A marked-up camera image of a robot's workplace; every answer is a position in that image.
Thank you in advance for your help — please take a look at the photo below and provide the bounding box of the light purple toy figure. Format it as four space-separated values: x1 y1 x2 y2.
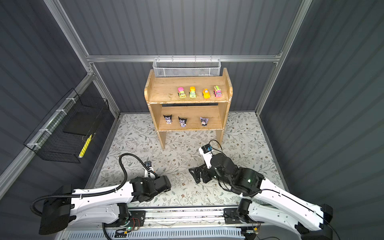
200 117 209 127

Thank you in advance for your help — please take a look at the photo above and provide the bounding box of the black purple toy figure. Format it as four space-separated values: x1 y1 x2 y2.
164 115 173 125
178 117 188 128

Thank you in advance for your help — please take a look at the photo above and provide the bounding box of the pink green toy bus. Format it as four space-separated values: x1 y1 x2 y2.
214 86 222 98

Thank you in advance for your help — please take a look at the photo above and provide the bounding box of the orange toy car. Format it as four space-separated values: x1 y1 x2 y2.
202 89 211 99

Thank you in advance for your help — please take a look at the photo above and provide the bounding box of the orange green toy truck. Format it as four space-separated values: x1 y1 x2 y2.
189 87 197 98

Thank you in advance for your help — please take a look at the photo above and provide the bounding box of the pink green toy car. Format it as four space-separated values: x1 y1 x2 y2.
178 87 187 99

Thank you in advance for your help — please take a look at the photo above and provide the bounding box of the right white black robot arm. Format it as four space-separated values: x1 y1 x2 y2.
189 153 333 240

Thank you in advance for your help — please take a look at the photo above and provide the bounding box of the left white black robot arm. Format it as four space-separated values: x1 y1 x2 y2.
39 176 171 235

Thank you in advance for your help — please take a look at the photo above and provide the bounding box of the wooden two-tier shelf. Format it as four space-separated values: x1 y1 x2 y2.
144 69 233 148

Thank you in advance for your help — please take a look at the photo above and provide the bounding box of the floral patterned table mat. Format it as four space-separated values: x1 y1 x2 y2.
91 112 286 207

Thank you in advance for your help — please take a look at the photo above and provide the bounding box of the yellow green marker strip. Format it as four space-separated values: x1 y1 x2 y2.
78 135 93 159

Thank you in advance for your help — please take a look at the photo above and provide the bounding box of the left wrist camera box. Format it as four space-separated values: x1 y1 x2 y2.
145 161 155 179

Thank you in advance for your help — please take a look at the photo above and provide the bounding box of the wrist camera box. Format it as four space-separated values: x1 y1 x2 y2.
145 161 155 179
199 144 213 169

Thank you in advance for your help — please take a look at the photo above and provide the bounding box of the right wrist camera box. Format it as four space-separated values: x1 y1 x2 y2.
199 144 213 169

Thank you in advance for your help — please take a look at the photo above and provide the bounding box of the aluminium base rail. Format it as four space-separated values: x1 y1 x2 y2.
68 204 299 231

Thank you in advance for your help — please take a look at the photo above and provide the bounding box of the left black corrugated cable hose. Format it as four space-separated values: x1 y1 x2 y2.
29 152 151 217

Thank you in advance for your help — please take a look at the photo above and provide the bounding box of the white ventilated cable duct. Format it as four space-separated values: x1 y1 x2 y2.
67 227 245 240

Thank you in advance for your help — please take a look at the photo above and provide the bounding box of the black wire wall basket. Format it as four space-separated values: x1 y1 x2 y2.
24 91 110 164

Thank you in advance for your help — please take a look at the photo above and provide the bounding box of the white wire mesh basket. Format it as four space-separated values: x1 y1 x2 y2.
153 59 222 78

